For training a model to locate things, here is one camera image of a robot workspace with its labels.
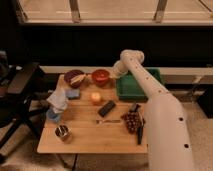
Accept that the black rectangular block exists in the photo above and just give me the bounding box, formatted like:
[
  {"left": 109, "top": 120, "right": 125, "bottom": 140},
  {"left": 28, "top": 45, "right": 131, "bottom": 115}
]
[{"left": 98, "top": 100, "right": 116, "bottom": 117}]

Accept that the blue sponge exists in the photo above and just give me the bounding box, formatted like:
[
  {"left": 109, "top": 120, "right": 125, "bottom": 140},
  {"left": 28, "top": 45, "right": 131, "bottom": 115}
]
[{"left": 66, "top": 89, "right": 80, "bottom": 99}]

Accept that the metal can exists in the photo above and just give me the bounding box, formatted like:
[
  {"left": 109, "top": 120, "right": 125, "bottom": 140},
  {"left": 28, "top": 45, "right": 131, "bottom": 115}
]
[{"left": 55, "top": 125, "right": 70, "bottom": 141}]

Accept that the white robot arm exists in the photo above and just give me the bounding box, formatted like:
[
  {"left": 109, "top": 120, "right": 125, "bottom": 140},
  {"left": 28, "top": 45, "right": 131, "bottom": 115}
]
[{"left": 113, "top": 49, "right": 195, "bottom": 171}]

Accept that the black handled knife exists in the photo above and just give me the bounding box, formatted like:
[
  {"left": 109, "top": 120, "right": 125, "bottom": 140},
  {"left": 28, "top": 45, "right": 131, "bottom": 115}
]
[{"left": 130, "top": 103, "right": 145, "bottom": 145}]

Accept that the metal fork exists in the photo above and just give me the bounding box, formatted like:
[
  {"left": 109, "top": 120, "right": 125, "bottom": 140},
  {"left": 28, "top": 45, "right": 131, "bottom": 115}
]
[{"left": 95, "top": 120, "right": 121, "bottom": 124}]

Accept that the white crumpled cloth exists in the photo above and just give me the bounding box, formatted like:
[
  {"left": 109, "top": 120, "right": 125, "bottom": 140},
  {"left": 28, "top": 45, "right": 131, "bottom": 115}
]
[{"left": 47, "top": 88, "right": 68, "bottom": 113}]

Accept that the red pepper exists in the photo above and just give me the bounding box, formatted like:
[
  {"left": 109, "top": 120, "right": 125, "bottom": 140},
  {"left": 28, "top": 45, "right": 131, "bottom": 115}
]
[{"left": 96, "top": 74, "right": 109, "bottom": 82}]

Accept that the black chair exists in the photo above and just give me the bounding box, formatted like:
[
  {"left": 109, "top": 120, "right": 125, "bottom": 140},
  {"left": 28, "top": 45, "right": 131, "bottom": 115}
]
[{"left": 0, "top": 50, "right": 47, "bottom": 149}]

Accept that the red bowl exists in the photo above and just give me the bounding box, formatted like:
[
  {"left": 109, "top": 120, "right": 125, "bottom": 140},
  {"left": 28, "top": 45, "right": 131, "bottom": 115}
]
[{"left": 91, "top": 69, "right": 110, "bottom": 87}]

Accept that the dark purple bowl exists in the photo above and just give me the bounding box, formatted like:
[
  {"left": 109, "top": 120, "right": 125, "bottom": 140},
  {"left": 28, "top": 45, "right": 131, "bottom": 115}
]
[{"left": 64, "top": 69, "right": 85, "bottom": 88}]

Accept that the green plastic tray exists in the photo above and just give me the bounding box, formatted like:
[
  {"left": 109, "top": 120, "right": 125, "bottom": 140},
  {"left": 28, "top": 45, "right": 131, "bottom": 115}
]
[{"left": 115, "top": 67, "right": 164, "bottom": 102}]

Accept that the banana in bowl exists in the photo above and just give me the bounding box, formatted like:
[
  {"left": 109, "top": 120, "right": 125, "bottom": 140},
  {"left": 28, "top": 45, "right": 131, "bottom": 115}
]
[{"left": 70, "top": 74, "right": 86, "bottom": 84}]

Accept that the yellow orange fruit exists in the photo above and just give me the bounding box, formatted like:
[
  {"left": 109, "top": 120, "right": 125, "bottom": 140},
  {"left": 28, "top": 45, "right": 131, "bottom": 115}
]
[{"left": 91, "top": 92, "right": 102, "bottom": 105}]

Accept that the bunch of dark grapes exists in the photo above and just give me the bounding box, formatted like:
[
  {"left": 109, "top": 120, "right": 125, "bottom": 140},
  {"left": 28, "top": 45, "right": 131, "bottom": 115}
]
[{"left": 121, "top": 113, "right": 140, "bottom": 134}]

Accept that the light blue cup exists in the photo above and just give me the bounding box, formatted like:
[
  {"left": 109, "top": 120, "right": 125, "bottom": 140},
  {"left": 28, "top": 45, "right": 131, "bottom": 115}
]
[{"left": 46, "top": 108, "right": 61, "bottom": 123}]

